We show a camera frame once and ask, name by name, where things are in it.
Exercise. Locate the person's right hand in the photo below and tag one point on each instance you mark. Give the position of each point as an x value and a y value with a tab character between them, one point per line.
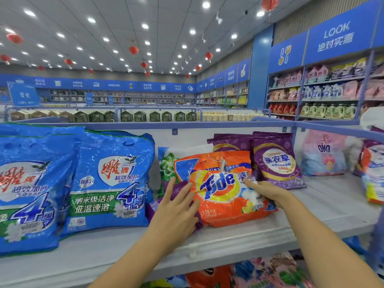
273	195

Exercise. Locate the person's left hand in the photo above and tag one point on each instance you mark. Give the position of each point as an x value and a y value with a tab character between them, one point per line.
177	216

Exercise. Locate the purple detergent bag gold oval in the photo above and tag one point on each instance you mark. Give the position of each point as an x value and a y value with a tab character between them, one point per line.
231	142
279	162

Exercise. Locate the white washing powder bags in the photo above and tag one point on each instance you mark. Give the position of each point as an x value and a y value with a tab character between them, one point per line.
372	162

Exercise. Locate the blue detergent bag green band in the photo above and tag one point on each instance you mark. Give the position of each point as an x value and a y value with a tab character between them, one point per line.
111	183
33	195

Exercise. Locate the small blue hanging sign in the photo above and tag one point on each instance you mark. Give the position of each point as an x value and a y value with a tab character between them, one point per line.
89	99

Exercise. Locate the hanging red lanterns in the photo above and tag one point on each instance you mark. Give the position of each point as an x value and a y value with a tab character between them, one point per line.
270	3

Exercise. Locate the far wall racks with goods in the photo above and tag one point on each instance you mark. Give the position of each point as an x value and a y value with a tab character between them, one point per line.
150	97

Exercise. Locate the blue aisle sign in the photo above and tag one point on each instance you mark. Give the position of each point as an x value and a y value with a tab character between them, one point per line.
24	94

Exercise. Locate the purple detergent bag white label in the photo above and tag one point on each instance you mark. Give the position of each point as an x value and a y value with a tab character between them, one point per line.
151	210

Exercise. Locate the row of pale bottles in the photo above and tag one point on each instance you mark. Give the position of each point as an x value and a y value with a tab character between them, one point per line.
231	116

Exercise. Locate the person's right forearm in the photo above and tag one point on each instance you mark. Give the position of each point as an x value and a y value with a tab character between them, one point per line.
336	249

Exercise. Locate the wall rack with pink goods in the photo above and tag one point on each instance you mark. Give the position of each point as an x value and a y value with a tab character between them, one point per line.
324	93

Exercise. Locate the pile of pink detergent bags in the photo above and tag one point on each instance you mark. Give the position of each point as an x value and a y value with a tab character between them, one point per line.
270	273

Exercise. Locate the ceiling spotlights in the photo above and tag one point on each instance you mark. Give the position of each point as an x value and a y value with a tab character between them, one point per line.
206	4

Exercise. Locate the person's left forearm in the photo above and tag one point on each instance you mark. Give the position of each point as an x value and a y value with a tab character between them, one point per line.
135	267

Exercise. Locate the blue wall sign band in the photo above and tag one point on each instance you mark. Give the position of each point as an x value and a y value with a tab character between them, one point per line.
120	85

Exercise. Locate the large orange detergent bag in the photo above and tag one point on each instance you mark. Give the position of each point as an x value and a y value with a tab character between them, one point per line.
228	189

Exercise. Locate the pink detergent bag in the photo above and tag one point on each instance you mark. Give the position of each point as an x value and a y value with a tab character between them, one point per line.
324	153

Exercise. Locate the blue sign with utensil icons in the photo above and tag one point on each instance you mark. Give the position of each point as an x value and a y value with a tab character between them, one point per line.
287	54

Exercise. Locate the grey shelf with blue frame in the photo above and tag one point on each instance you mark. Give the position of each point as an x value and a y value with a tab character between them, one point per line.
90	255

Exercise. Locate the white green detergent bag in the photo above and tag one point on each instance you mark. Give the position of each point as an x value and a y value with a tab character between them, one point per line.
167	168

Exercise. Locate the row of green boxes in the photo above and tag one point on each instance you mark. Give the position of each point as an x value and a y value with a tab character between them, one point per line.
102	115

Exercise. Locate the blue sign white lettering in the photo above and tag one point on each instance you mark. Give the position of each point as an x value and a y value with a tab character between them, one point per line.
342	36

